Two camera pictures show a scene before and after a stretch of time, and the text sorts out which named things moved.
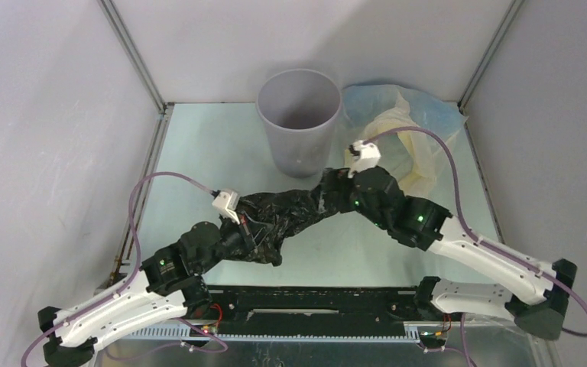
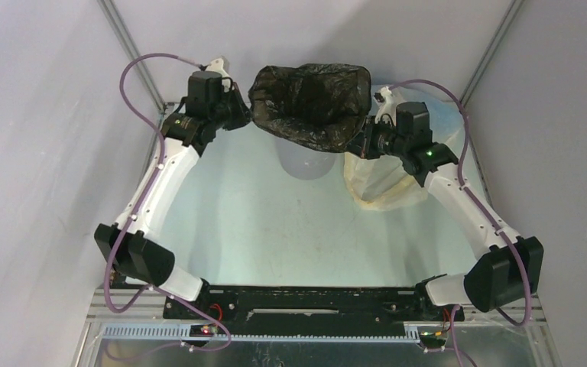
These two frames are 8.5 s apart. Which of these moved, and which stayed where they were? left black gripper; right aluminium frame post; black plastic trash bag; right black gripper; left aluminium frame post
Moved: left black gripper; black plastic trash bag; right black gripper
Stayed: right aluminium frame post; left aluminium frame post
